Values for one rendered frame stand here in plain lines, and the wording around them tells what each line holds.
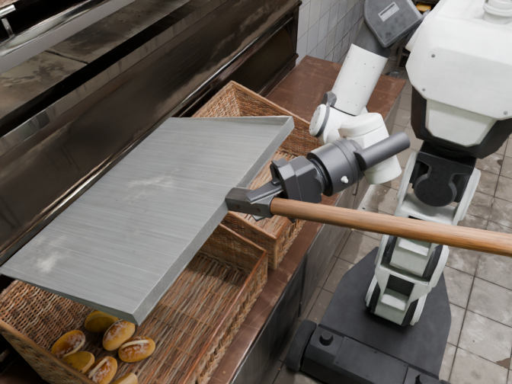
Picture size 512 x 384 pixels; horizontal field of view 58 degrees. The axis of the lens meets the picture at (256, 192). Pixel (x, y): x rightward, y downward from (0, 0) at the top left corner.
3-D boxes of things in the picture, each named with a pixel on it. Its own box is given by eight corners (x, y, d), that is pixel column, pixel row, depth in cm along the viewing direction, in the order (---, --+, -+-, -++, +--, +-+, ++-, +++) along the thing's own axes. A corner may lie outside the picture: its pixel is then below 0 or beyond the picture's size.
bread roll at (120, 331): (130, 325, 134) (120, 311, 133) (142, 329, 129) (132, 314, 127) (103, 350, 129) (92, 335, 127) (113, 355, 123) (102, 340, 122)
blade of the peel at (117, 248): (295, 126, 103) (292, 115, 101) (139, 326, 68) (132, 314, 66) (170, 117, 121) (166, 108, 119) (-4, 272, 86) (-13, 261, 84)
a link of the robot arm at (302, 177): (276, 207, 89) (328, 181, 92) (302, 234, 82) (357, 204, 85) (262, 153, 82) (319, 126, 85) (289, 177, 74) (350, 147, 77)
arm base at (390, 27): (358, 27, 115) (386, -17, 110) (402, 56, 113) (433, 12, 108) (348, 24, 101) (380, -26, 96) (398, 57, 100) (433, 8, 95)
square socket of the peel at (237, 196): (280, 206, 82) (276, 191, 80) (271, 220, 80) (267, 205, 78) (238, 199, 86) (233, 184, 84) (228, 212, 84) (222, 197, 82)
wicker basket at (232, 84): (152, 220, 164) (139, 160, 145) (232, 135, 200) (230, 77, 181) (276, 273, 148) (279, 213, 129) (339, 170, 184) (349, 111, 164)
